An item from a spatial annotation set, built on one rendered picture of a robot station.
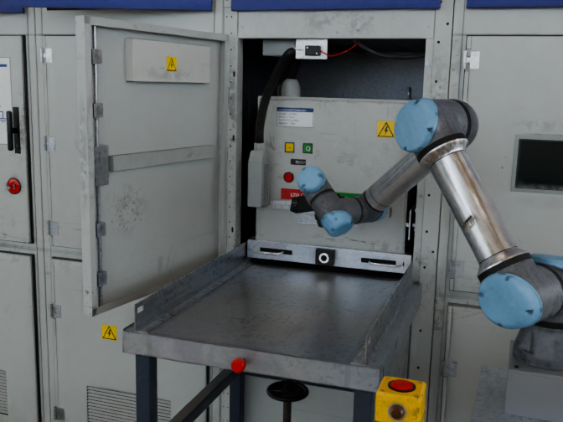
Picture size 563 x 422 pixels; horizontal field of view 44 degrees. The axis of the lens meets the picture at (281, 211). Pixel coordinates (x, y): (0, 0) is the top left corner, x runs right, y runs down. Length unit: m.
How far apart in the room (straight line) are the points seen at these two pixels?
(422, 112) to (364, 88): 1.38
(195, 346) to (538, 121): 1.10
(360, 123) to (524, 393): 0.96
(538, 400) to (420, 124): 0.63
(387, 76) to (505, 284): 1.59
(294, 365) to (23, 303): 1.43
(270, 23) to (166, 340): 1.03
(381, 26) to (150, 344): 1.11
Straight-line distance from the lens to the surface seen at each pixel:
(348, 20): 2.12
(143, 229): 1.98
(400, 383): 1.30
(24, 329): 2.78
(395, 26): 2.09
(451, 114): 1.57
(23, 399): 2.90
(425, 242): 2.11
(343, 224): 1.78
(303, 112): 2.19
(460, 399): 2.23
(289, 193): 2.22
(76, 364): 2.69
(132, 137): 1.91
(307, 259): 2.24
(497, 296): 1.45
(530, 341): 1.61
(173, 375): 2.50
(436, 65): 2.06
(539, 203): 2.06
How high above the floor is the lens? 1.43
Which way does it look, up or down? 10 degrees down
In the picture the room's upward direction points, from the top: 1 degrees clockwise
